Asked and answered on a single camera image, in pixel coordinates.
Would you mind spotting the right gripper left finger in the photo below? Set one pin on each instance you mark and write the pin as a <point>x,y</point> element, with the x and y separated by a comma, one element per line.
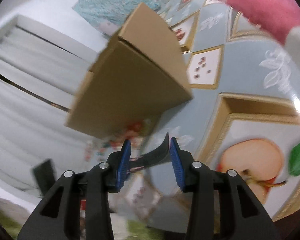
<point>57,215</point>

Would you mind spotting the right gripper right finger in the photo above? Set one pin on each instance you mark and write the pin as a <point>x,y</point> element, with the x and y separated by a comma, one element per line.
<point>223,206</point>

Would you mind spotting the white curtain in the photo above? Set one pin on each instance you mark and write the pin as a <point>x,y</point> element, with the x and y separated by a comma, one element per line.
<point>39,74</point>

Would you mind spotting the black hair clip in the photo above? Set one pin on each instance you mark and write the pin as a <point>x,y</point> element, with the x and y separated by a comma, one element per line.
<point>152,154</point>

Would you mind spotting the teal floral hanging garment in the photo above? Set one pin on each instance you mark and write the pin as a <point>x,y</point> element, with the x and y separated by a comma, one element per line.
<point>96,12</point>

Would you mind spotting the fruit pattern tablecloth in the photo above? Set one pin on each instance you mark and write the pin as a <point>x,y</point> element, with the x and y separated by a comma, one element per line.
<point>244,115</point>

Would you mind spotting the brown cardboard box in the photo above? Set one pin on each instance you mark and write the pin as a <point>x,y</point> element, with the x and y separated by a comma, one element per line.
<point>141,73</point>

